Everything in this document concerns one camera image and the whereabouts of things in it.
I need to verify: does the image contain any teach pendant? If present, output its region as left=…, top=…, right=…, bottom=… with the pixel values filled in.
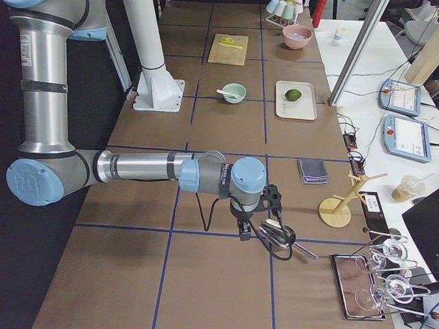
left=379, top=80, right=420, bottom=117
left=383, top=114, right=431, bottom=163

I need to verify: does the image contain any white plastic spoon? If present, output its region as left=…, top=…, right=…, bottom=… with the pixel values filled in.
left=216, top=89, right=241, bottom=99

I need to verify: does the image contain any wine glass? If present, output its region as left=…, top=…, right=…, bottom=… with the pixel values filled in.
left=355, top=275, right=413, bottom=313
left=355, top=239, right=410, bottom=273

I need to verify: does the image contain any black power strip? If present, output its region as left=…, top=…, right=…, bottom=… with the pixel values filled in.
left=343, top=132, right=357, bottom=150

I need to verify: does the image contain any iced coffee cup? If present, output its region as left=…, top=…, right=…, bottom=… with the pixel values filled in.
left=391, top=173, right=433, bottom=202

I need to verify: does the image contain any steel scoop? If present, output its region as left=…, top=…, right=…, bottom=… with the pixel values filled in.
left=258, top=219, right=318, bottom=261

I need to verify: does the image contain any paper cup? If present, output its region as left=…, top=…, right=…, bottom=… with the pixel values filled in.
left=332, top=27, right=346, bottom=46

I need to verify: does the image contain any red cylinder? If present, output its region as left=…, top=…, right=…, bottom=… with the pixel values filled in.
left=310, top=0, right=327, bottom=28

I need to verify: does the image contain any pink bowl of ice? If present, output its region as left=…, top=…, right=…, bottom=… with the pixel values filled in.
left=282, top=24, right=313, bottom=50

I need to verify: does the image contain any white cup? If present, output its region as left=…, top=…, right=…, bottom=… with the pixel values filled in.
left=274, top=0, right=287, bottom=16

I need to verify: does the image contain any cream rabbit tray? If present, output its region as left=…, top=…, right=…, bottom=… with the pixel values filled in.
left=275, top=80, right=317, bottom=121

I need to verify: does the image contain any bamboo cutting board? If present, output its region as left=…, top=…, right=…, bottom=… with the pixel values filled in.
left=208, top=34, right=248, bottom=66

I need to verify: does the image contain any metal glass rack tray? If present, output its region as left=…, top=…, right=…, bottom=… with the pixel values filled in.
left=331, top=254, right=386, bottom=321

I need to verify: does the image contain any green cup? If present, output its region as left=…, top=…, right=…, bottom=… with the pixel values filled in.
left=282, top=1, right=296, bottom=21

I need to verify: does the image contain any blue cup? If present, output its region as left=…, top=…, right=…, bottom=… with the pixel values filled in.
left=266, top=0, right=279, bottom=14

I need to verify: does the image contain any pink cup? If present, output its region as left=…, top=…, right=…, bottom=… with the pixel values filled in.
left=292, top=0, right=303, bottom=15

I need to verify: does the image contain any green avocado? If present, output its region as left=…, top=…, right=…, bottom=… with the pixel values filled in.
left=285, top=89, right=302, bottom=102

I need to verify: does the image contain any far teach pendant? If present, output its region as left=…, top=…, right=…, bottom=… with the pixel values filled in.
left=379, top=80, right=420, bottom=117

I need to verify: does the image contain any white column mount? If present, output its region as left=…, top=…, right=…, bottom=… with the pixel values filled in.
left=123, top=0, right=185, bottom=112

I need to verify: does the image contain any folded grey cloth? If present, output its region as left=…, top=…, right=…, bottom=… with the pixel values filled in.
left=298, top=158, right=329, bottom=184

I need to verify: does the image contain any wooden mug tree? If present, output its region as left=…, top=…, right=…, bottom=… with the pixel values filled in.
left=318, top=171, right=387, bottom=228

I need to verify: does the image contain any mint green bowl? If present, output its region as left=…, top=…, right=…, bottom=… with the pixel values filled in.
left=222, top=83, right=247, bottom=103

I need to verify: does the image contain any white cup rack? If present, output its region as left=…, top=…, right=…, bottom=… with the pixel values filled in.
left=265, top=14, right=298, bottom=28

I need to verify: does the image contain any near teach pendant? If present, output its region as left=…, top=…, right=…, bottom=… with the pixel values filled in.
left=383, top=114, right=431, bottom=163

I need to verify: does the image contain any aluminium frame post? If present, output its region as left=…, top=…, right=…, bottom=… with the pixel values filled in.
left=328, top=0, right=389, bottom=107

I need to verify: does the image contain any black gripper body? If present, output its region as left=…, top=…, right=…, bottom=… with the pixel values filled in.
left=229, top=184, right=282, bottom=228

